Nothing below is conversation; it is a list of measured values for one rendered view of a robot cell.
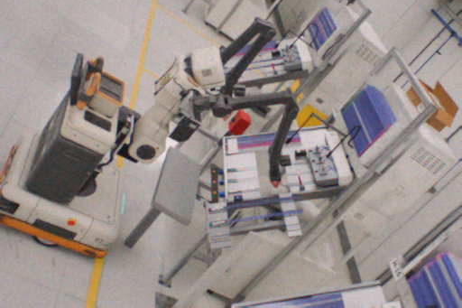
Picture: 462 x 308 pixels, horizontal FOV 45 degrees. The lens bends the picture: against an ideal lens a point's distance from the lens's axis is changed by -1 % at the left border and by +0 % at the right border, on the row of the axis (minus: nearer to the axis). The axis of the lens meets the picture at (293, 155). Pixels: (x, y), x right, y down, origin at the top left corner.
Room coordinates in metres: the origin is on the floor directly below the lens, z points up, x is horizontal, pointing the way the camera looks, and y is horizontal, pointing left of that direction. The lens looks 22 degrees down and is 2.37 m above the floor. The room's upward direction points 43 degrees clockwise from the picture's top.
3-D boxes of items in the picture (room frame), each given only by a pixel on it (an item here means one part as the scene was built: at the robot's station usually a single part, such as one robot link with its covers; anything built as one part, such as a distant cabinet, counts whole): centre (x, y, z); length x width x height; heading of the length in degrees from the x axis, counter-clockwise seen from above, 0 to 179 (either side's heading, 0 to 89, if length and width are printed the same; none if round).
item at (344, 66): (4.72, 0.39, 0.95); 1.35 x 0.82 x 1.90; 119
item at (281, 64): (4.60, 0.56, 0.66); 1.01 x 0.73 x 1.31; 119
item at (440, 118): (3.56, -0.42, 1.82); 0.68 x 0.30 x 0.20; 29
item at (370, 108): (3.32, -0.22, 1.52); 0.51 x 0.13 x 0.27; 29
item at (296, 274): (3.43, -0.29, 0.31); 0.70 x 0.65 x 0.62; 29
